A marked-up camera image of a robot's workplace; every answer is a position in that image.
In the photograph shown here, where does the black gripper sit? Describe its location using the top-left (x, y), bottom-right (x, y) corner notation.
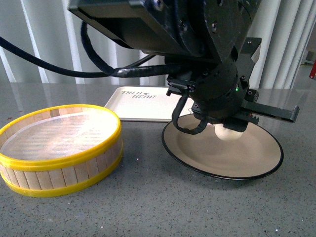
top-left (167, 38), bottom-right (300, 132)

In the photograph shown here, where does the beige plate with black rim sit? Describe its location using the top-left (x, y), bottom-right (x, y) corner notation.
top-left (162, 122), bottom-right (283, 180)

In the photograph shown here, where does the white steamed bun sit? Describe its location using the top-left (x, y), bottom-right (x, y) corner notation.
top-left (214, 124), bottom-right (243, 141)

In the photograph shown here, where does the cream bear print tray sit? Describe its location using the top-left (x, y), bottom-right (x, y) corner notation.
top-left (105, 86), bottom-right (181, 122)

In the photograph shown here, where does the red object in background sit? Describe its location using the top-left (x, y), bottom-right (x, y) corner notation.
top-left (309, 64), bottom-right (316, 79)

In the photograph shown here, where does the grey pleated curtain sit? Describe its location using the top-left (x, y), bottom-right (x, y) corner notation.
top-left (0, 0), bottom-right (316, 89)

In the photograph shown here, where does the white steamer liner cloth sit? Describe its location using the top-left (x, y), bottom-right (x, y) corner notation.
top-left (0, 112), bottom-right (119, 160)

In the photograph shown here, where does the yellow rimmed wooden steamer basket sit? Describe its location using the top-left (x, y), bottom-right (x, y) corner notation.
top-left (0, 104), bottom-right (123, 197)

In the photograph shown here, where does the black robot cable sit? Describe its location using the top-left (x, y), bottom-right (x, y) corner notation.
top-left (0, 21), bottom-right (210, 135)

